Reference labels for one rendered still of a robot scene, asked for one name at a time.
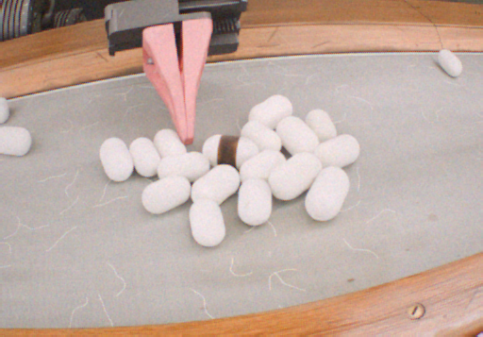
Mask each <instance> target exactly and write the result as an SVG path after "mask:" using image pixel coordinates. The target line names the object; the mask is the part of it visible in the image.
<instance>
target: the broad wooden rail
mask: <svg viewBox="0 0 483 337"><path fill-rule="evenodd" d="M240 25H241V30H240V34H239V37H238V38H239V47H238V49H237V51H236V52H234V53H231V54H224V55H216V56H207V57H206V62H205V64H210V63H219V62H229V61H238V60H247V59H264V58H274V57H280V58H283V57H292V56H300V55H301V56H309V55H326V54H332V55H334V54H351V53H355V54H359V53H365V54H366V53H381V52H382V53H389V52H391V53H396V52H398V53H404V52H406V53H410V52H413V53H417V52H420V53H423V52H426V53H430V52H433V53H436V52H439V53H440V52H441V50H444V49H447V50H449V51H451V52H452V53H455V52H457V53H461V52H462V53H467V52H468V53H483V5H477V4H474V5H473V4H464V3H456V2H454V3H451V2H442V1H440V2H438V1H432V0H431V1H428V0H248V6H247V9H246V12H242V13H241V18H240ZM107 35H108V34H107V31H106V28H105V18H104V19H97V20H94V21H88V22H86V23H79V24H78V25H70V26H63V27H62V28H55V29H52V30H46V31H44V32H39V33H37V34H31V35H28V36H23V37H22V38H16V39H14V40H8V41H6V42H0V97H1V98H5V99H6V100H10V99H13V98H18V97H25V96H26V95H31V94H37V93H43V92H50V91H53V90H56V89H63V88H68V87H70V86H77V85H82V84H85V83H93V82H96V81H99V80H108V79H112V78H115V77H124V76H131V75H139V74H143V73H145V71H144V70H143V63H142V62H143V57H142V49H143V48H134V49H133V50H125V51H121V52H116V56H114V57H111V56H110V55H109V54H108V38H107Z"/></svg>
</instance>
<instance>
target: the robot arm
mask: <svg viewBox="0 0 483 337"><path fill-rule="evenodd" d="M247 6H248V0H130V1H126V2H120V3H117V4H110V5H108V6H106V7H105V28H106V31H107V34H108V35H107V38H108V54H109V55H110V56H111V57H114V56H116V52H121V51H125V50H133V49H134V48H143V49H142V57H143V62H142V63H143V70H144V71H145V74H146V75H147V77H148V78H149V80H150V81H151V84H153V86H154V87H155V89H156V90H157V92H158V93H159V96H160V98H161V99H162V101H163V102H164V103H165V105H166V106H167V108H168V109H169V111H170V113H171V115H172V118H173V120H174V121H173V123H174V125H175V129H176V131H177V134H178V136H179V139H180V141H181V142H182V143H183V145H185V144H189V143H193V140H194V128H195V103H196V94H197V90H199V86H200V82H201V78H202V74H203V71H204V67H205V62H206V57H207V56H216V55H224V54H231V53H234V52H236V51H237V49H238V47H239V38H238V37H239V34H240V30H241V25H240V18H241V15H242V12H246V9H247ZM177 62H178V63H177Z"/></svg>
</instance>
